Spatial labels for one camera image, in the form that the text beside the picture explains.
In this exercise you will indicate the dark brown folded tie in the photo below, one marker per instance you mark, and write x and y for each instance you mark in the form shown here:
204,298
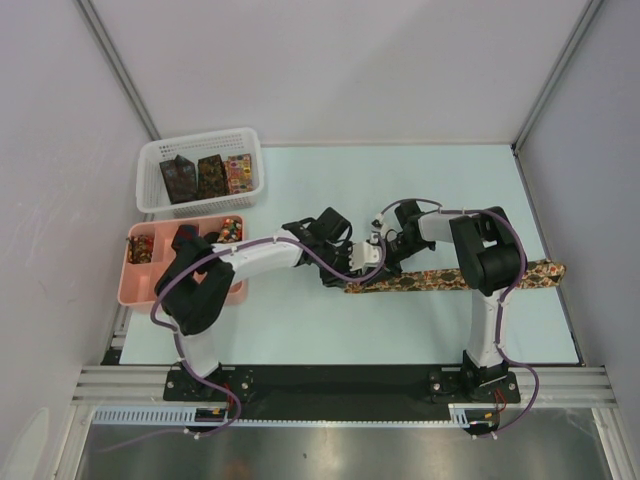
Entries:
212,180

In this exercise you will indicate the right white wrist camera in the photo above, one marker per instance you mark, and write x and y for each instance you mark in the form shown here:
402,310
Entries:
379,229

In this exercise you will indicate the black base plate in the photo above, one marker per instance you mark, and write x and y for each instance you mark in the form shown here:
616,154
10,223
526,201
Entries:
380,392

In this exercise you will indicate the red gold rolled tie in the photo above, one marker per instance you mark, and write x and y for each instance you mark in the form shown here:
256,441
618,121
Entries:
140,249

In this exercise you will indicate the white cable duct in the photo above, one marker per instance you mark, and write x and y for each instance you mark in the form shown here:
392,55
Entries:
208,417

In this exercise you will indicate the red colourful folded tie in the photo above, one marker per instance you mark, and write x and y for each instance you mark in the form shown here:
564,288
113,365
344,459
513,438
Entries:
239,173

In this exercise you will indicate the white plastic basket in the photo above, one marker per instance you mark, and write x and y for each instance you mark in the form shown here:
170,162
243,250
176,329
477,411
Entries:
151,192

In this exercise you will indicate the dark floral folded tie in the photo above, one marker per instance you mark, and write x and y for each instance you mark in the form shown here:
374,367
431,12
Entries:
179,176

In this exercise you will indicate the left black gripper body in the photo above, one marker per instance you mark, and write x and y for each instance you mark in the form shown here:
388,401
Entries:
337,257

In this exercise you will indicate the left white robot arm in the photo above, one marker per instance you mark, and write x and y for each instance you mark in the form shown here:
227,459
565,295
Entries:
192,291

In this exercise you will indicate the navy red striped rolled tie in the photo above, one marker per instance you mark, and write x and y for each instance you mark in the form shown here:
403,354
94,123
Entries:
186,233

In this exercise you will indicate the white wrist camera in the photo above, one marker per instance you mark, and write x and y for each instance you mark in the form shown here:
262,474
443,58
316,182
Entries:
379,229
366,255

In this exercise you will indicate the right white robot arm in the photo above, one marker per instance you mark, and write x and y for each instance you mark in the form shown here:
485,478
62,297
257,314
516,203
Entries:
491,261

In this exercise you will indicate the pink compartment tray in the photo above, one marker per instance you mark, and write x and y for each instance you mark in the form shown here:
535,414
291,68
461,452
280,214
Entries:
137,281

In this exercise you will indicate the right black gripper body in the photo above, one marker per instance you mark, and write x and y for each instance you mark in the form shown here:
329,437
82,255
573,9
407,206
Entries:
398,250

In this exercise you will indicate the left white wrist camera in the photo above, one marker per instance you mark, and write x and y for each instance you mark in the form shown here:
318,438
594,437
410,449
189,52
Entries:
366,255

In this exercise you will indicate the brown patterned long tie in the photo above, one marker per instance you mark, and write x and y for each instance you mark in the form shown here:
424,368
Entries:
539,274

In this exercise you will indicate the aluminium frame rail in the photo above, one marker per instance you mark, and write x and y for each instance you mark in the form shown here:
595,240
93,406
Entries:
560,387

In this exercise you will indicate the colourful dotted rolled tie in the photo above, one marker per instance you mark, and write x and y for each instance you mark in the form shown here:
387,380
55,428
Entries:
231,231

